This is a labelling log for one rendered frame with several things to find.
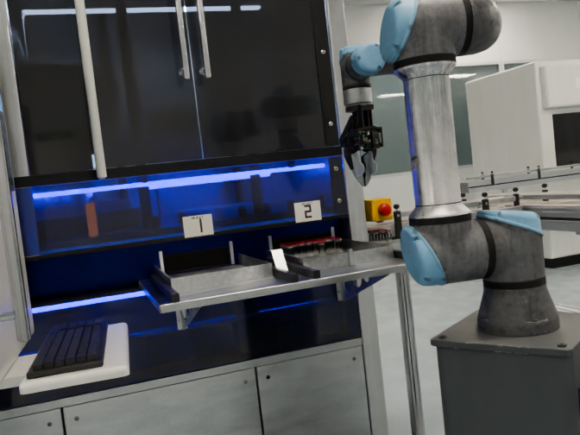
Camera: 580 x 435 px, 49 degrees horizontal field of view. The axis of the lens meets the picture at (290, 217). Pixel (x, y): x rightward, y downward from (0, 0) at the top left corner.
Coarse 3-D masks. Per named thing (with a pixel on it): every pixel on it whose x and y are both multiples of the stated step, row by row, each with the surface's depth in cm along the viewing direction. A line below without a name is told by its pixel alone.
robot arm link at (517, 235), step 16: (480, 224) 118; (496, 224) 117; (512, 224) 116; (528, 224) 116; (496, 240) 116; (512, 240) 116; (528, 240) 116; (496, 256) 116; (512, 256) 116; (528, 256) 117; (496, 272) 118; (512, 272) 117; (528, 272) 117; (544, 272) 119
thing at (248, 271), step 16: (240, 256) 192; (160, 272) 174; (192, 272) 187; (208, 272) 183; (224, 272) 158; (240, 272) 160; (256, 272) 161; (272, 272) 163; (176, 288) 155; (192, 288) 156
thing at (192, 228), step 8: (192, 216) 182; (200, 216) 182; (208, 216) 183; (184, 224) 181; (192, 224) 182; (208, 224) 183; (184, 232) 181; (192, 232) 182; (200, 232) 182; (208, 232) 183
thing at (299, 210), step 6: (294, 204) 192; (300, 204) 192; (306, 204) 193; (312, 204) 193; (318, 204) 194; (294, 210) 192; (300, 210) 192; (306, 210) 193; (312, 210) 193; (318, 210) 194; (300, 216) 192; (312, 216) 194; (318, 216) 194; (300, 222) 192
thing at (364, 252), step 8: (344, 240) 202; (352, 240) 196; (352, 248) 196; (360, 248) 191; (368, 248) 185; (376, 248) 170; (384, 248) 170; (392, 248) 171; (272, 256) 190; (288, 256) 174; (312, 256) 192; (320, 256) 165; (328, 256) 165; (336, 256) 166; (344, 256) 167; (360, 256) 168; (368, 256) 169; (376, 256) 170; (384, 256) 170; (392, 256) 171; (304, 264) 163; (312, 264) 164; (320, 264) 165; (328, 264) 165; (336, 264) 166; (344, 264) 167
